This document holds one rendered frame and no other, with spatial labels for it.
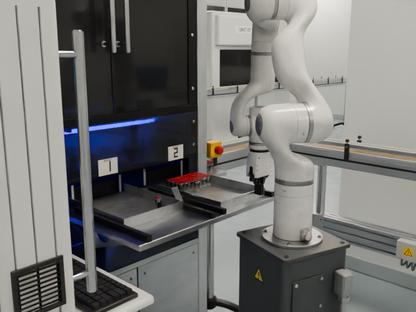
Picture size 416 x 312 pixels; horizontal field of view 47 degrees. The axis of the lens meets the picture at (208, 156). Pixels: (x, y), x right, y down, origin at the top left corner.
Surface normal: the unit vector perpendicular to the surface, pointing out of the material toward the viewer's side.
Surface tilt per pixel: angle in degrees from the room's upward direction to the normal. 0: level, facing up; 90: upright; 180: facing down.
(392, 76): 90
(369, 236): 90
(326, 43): 90
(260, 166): 91
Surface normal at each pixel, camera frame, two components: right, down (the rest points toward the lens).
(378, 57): -0.69, 0.15
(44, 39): 0.73, 0.15
